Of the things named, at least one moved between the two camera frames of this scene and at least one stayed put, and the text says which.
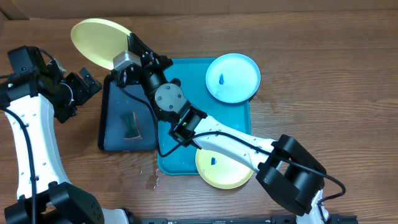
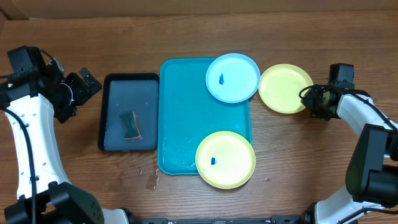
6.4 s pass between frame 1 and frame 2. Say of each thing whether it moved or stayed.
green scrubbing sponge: stayed
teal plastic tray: stayed
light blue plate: stayed
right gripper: moved
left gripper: stayed
